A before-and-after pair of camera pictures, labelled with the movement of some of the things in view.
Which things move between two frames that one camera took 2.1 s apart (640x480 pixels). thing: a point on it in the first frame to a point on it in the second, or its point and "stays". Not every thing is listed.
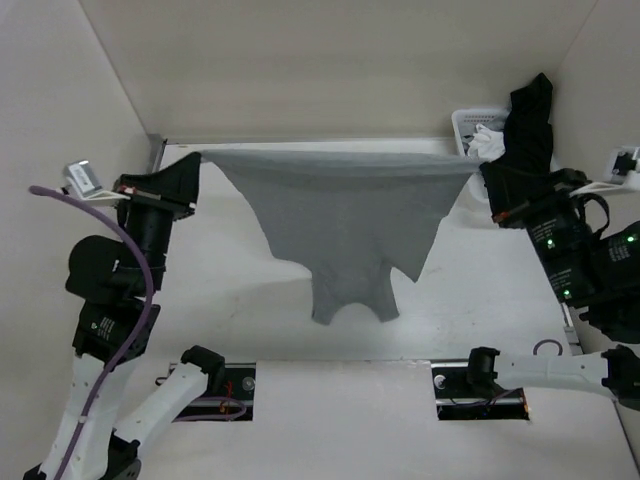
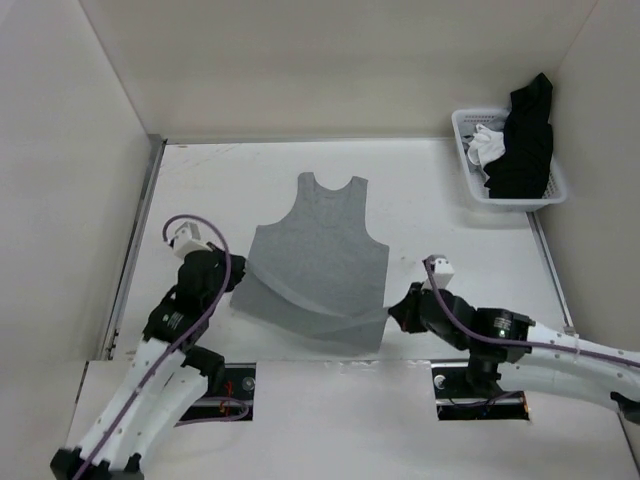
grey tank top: x=348 y=216 to x=316 y=272
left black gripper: x=175 y=187 to x=236 y=271
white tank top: x=486 y=145 stays
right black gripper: x=512 y=192 to x=405 y=311
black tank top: x=522 y=174 stays
